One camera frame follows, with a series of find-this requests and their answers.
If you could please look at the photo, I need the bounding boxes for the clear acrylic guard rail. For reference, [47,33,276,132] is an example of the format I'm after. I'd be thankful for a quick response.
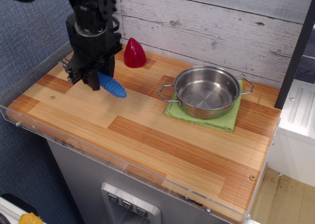
[5,52,280,217]

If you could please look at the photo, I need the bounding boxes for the blue handled metal fork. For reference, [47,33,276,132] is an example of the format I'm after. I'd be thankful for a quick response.
[58,56,127,98]

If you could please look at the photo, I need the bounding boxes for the red cone shaped toy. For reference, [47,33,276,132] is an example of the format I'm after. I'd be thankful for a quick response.
[124,38,147,68]

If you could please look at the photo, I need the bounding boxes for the green cloth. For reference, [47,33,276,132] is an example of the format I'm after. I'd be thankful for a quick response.
[164,78,244,133]

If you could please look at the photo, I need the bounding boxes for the stainless steel pot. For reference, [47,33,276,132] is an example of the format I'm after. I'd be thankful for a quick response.
[158,65,254,119]

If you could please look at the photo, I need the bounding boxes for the grey cabinet with dispenser panel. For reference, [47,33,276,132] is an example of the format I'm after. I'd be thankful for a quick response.
[48,140,249,224]

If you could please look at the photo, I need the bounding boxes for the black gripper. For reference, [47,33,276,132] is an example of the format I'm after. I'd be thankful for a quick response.
[64,14,122,91]

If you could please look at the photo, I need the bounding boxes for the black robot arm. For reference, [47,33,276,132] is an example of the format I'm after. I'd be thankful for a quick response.
[64,0,122,91]

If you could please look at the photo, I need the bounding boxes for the yellow object at corner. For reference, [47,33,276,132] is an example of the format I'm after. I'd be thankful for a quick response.
[18,213,43,224]

